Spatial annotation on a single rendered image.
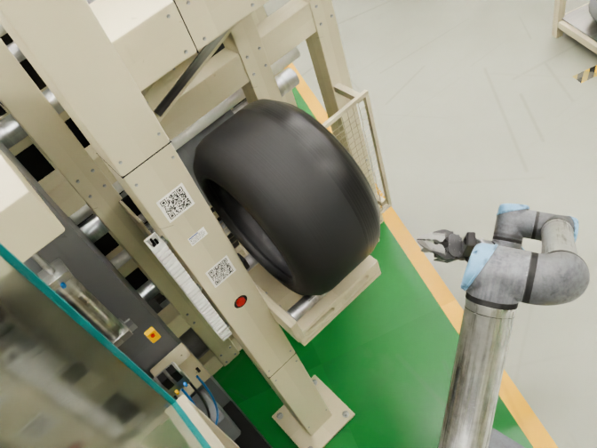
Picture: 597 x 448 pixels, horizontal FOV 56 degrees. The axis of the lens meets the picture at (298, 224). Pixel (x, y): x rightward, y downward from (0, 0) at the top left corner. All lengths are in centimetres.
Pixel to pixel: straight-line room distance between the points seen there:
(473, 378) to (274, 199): 62
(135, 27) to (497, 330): 108
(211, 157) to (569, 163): 222
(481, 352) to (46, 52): 107
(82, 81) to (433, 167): 245
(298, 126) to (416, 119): 218
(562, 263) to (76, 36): 107
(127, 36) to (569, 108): 271
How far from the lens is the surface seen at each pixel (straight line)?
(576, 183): 321
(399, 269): 288
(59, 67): 111
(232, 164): 144
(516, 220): 188
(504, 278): 131
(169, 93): 169
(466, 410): 141
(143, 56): 147
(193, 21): 151
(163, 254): 142
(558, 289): 133
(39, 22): 108
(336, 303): 183
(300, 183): 140
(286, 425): 262
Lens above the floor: 238
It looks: 48 degrees down
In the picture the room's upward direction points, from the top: 23 degrees counter-clockwise
